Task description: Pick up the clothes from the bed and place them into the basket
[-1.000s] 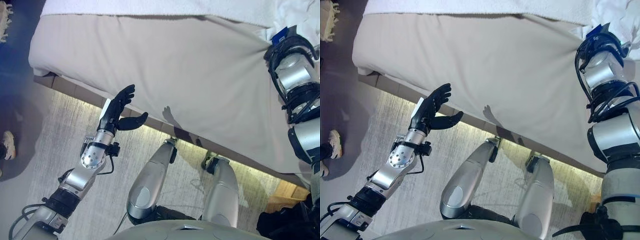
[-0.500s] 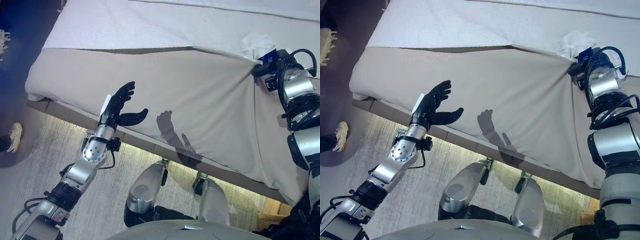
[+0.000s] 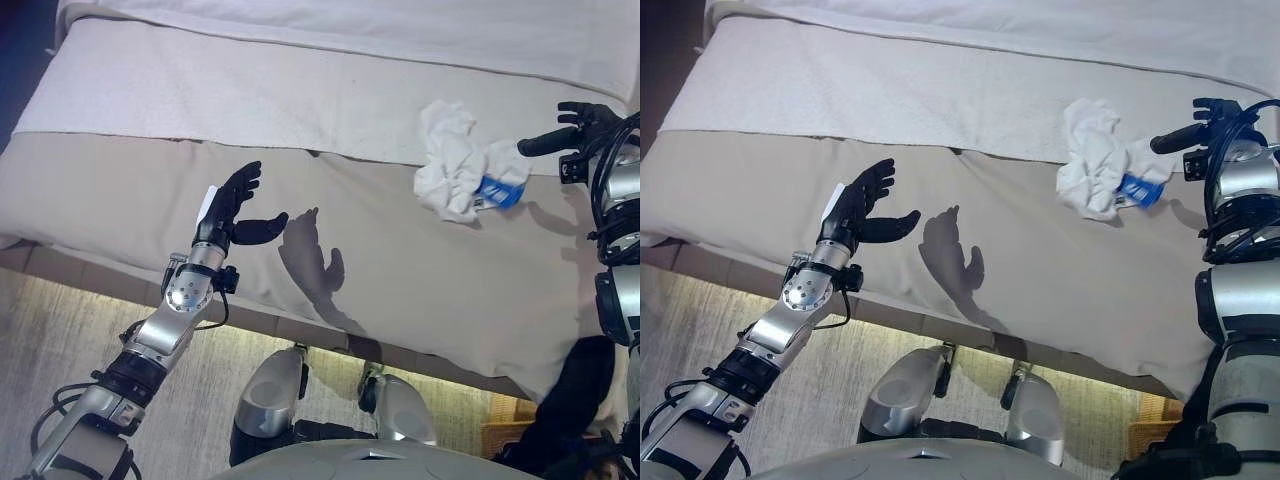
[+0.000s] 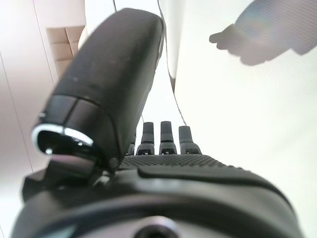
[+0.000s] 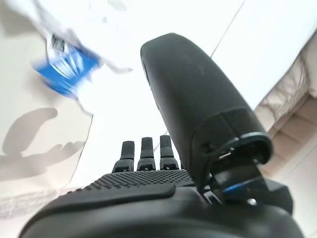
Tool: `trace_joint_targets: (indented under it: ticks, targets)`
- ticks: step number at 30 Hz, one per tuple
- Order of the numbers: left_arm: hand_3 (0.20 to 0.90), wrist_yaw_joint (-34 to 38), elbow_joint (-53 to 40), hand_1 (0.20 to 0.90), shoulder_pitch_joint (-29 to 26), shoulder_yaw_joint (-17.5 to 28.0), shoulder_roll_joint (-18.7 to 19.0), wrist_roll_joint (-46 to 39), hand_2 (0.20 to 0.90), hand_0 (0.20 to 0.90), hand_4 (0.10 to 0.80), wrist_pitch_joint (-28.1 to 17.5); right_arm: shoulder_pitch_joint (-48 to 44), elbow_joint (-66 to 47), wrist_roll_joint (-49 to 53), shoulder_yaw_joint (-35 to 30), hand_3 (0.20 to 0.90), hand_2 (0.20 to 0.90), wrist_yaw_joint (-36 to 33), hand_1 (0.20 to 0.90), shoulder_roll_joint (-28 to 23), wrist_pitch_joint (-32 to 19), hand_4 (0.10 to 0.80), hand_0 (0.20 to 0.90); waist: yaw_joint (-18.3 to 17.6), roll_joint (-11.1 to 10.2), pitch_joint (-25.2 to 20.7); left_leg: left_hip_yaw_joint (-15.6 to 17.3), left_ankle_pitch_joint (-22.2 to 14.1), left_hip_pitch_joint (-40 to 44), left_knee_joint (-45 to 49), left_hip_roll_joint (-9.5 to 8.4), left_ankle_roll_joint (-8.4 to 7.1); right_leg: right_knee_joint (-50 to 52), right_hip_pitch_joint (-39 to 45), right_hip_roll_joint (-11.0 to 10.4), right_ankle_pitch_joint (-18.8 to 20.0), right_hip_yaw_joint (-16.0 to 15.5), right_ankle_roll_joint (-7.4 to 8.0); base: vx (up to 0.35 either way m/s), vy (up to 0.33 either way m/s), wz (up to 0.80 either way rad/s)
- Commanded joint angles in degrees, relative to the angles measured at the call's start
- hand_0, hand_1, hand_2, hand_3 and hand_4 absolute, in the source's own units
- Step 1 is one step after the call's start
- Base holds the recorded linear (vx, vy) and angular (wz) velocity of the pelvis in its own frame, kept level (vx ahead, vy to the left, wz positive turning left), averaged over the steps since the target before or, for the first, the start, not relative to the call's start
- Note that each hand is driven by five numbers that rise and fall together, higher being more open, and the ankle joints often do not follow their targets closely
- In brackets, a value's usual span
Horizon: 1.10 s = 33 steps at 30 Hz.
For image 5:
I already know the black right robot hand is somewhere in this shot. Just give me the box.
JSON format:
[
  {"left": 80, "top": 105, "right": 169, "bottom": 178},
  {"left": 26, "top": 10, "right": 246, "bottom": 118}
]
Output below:
[{"left": 18, "top": 32, "right": 305, "bottom": 238}]

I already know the blue hang tag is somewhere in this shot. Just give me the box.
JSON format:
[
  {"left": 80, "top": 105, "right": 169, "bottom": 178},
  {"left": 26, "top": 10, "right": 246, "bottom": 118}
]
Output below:
[{"left": 32, "top": 47, "right": 103, "bottom": 97}]

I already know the white t-shirt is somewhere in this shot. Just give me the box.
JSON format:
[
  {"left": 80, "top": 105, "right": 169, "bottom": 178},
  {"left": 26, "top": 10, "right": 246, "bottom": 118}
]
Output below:
[{"left": 0, "top": 0, "right": 134, "bottom": 117}]

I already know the beige bed runner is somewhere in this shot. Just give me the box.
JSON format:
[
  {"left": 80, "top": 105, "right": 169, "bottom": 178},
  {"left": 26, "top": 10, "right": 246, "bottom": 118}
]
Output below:
[{"left": 0, "top": 22, "right": 95, "bottom": 211}]

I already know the white duvet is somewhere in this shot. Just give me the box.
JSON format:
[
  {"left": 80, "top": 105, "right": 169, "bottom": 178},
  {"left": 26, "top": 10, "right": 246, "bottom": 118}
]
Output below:
[{"left": 69, "top": 0, "right": 317, "bottom": 179}]

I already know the beige upholstered bed frame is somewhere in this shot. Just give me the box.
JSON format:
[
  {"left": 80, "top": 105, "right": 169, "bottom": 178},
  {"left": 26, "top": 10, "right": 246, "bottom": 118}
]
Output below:
[{"left": 255, "top": 37, "right": 317, "bottom": 238}]

